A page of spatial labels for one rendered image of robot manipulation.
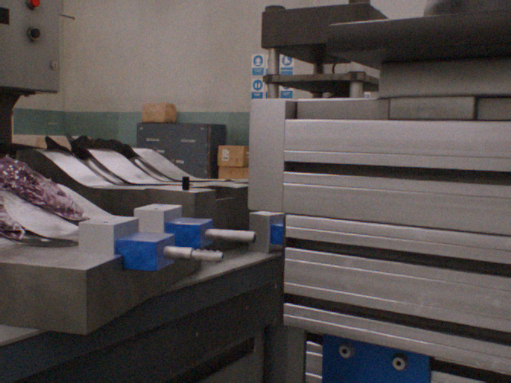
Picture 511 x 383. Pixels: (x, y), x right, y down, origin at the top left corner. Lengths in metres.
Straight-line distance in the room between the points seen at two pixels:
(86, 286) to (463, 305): 0.29
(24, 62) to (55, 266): 1.20
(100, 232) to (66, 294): 0.07
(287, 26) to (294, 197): 4.54
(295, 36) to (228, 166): 3.28
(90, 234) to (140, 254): 0.05
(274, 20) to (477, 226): 4.67
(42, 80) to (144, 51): 7.44
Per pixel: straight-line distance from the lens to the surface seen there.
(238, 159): 7.65
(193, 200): 0.76
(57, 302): 0.51
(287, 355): 1.00
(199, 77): 8.49
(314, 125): 0.44
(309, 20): 4.90
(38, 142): 4.69
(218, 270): 0.72
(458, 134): 0.41
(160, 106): 8.23
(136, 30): 9.26
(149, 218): 0.64
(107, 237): 0.54
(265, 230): 0.82
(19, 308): 0.53
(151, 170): 1.06
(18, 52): 1.66
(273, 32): 5.02
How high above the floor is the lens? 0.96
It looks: 5 degrees down
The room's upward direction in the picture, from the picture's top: 1 degrees clockwise
